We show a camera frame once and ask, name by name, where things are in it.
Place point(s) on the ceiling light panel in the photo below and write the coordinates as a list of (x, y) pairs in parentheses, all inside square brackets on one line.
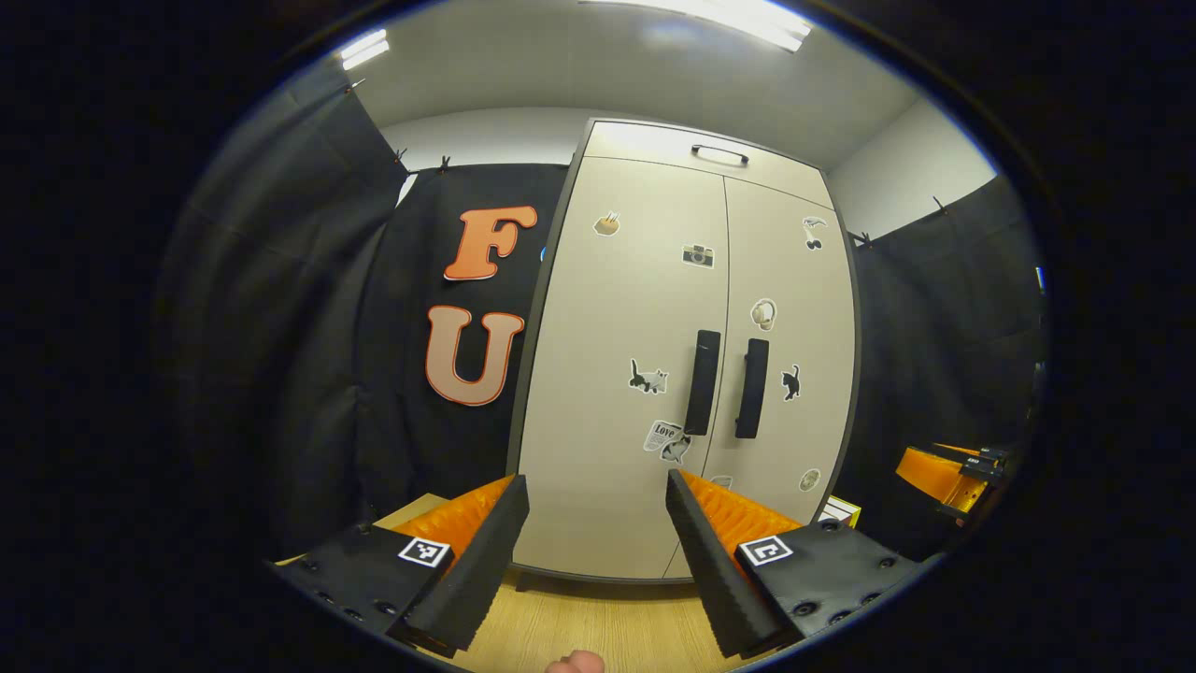
[(364, 49), (710, 19)]

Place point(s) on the white shoe cabinet door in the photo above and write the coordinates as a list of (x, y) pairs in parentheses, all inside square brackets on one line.
[(818, 327), (617, 308)]

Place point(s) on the white shoe cabinet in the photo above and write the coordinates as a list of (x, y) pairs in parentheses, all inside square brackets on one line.
[(654, 140)]

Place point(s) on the small white yellow box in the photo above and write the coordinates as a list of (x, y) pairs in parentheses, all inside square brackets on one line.
[(841, 511)]

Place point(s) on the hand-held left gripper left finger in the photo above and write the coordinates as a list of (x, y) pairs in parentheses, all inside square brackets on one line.
[(486, 570)]

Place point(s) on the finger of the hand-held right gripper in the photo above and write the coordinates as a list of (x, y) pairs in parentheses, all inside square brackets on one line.
[(934, 477), (990, 460)]

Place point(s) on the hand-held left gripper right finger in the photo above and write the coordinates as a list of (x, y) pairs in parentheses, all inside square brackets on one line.
[(705, 561)]

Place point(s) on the black backdrop cloth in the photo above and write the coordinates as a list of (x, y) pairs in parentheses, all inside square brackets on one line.
[(934, 355), (280, 327)]

